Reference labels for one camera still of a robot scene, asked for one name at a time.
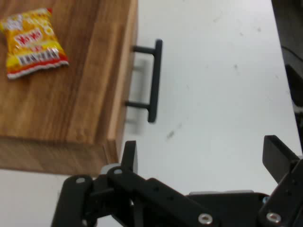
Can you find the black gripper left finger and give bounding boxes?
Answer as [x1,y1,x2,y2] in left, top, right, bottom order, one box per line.
[50,140,221,227]

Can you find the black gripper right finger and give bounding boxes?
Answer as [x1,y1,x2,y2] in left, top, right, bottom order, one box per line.
[257,135,303,227]

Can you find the black bar drawer handle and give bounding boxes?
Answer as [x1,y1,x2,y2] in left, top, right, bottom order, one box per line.
[124,39,163,123]

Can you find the wooden drawer cabinet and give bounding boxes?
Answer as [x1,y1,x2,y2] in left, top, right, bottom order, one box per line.
[0,0,139,177]

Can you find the black equipment beside table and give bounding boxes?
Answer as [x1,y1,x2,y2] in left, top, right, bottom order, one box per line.
[270,0,303,114]

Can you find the yellow red snack packet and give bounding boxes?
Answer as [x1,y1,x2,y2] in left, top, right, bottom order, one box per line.
[0,7,70,80]

